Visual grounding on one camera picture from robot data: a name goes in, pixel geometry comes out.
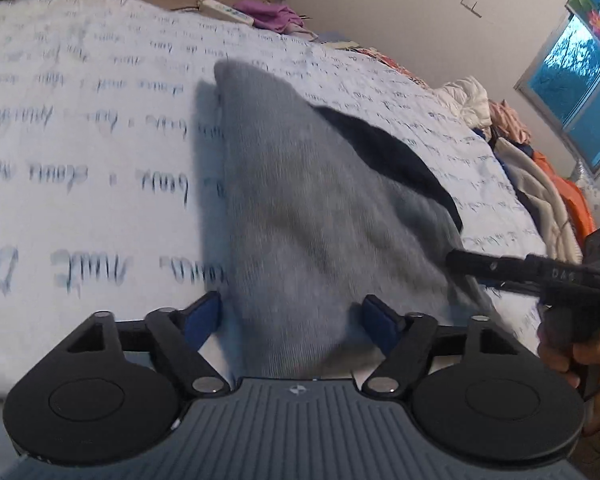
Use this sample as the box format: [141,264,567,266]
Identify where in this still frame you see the purple cloth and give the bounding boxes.
[234,1,307,34]

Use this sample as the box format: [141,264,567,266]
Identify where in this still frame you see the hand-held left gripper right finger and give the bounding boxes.
[361,294,523,401]

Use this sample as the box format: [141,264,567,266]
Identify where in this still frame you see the colourful patterned cloth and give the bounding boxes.
[352,44,433,88]

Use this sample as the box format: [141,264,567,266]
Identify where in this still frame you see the grey and navy sweater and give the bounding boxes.
[213,58,502,380]

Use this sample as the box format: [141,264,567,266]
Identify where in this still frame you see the grey framed sliding window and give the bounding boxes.
[514,9,600,177]

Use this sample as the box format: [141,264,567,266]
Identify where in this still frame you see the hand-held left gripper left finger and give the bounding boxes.
[65,291,232,400]

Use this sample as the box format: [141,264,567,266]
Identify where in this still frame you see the white puffy garment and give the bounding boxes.
[434,76,494,129]

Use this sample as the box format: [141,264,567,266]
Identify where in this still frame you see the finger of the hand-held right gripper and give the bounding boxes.
[445,248,547,297]

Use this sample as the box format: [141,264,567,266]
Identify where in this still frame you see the pink cloth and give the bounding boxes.
[487,99,532,144]

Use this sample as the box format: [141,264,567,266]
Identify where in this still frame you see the orange garment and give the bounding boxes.
[531,151,597,242]

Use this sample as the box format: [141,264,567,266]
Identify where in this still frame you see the person's right hand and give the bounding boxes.
[536,321,600,387]

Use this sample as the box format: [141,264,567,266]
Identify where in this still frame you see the white script printed blanket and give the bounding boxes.
[0,0,549,402]

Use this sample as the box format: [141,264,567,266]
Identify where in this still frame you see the white remote control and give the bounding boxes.
[199,0,255,26]

